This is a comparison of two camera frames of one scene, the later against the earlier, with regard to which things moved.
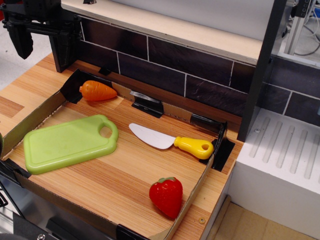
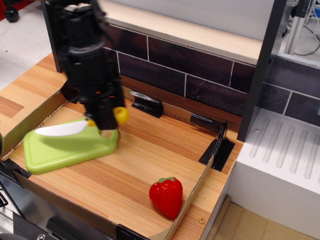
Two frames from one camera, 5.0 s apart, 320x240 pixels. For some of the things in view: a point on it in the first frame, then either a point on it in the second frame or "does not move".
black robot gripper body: x=44 y=16 -> x=93 y=80
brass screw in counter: x=201 y=220 does not move
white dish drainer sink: x=277 y=172 does not move
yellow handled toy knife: x=159 y=139 -> x=121 y=116
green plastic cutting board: x=57 y=145 does not move
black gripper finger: x=22 y=39 -> x=102 y=110
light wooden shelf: x=179 y=32 does not move
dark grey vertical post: x=257 y=83 does not move
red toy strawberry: x=166 y=194 does not move
